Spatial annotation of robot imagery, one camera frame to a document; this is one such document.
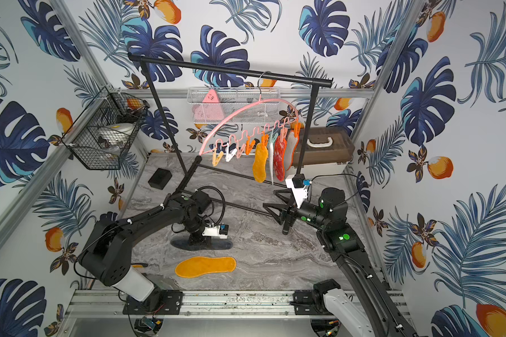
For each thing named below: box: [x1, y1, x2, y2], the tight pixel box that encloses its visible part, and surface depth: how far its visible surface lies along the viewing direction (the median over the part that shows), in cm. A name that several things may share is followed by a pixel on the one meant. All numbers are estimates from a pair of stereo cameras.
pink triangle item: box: [191, 89, 225, 122], surface depth 92 cm
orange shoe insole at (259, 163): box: [253, 142, 269, 184], surface depth 82 cm
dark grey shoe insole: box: [170, 237, 234, 251], surface depth 85 cm
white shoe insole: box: [269, 130, 298, 186], surface depth 86 cm
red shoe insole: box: [273, 135, 288, 182], surface depth 87 cm
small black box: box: [147, 167, 173, 190], surface depth 109 cm
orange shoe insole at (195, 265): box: [174, 256, 237, 279], surface depth 85 cm
